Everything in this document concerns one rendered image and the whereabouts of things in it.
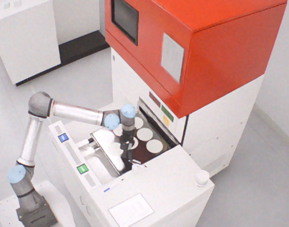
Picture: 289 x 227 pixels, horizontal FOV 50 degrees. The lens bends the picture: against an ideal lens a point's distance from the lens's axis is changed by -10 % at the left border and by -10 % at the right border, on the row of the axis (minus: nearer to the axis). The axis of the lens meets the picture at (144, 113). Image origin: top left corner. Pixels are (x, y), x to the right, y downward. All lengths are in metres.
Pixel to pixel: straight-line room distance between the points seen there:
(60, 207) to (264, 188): 1.93
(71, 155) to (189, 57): 0.93
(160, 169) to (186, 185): 0.18
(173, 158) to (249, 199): 1.28
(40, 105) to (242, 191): 2.05
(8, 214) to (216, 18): 1.60
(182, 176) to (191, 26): 0.88
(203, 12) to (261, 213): 2.01
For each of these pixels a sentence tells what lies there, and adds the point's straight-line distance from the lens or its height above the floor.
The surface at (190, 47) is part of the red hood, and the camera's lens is 1.51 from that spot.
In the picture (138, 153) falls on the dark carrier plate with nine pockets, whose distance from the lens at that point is 2.10.
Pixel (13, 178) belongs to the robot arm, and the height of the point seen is 1.17.
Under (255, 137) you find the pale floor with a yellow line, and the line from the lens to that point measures 3.51.
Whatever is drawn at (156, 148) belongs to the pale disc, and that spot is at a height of 0.90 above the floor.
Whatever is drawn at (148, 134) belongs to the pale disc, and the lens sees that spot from 2.18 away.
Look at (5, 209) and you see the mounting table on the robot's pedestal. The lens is 2.12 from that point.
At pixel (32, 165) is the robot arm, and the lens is 1.91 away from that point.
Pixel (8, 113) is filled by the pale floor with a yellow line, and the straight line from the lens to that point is 3.70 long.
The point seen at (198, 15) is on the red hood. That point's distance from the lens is 1.56.
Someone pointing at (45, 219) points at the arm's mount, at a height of 0.92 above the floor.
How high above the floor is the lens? 2.64
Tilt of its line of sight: 50 degrees down
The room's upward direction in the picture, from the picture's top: 3 degrees clockwise
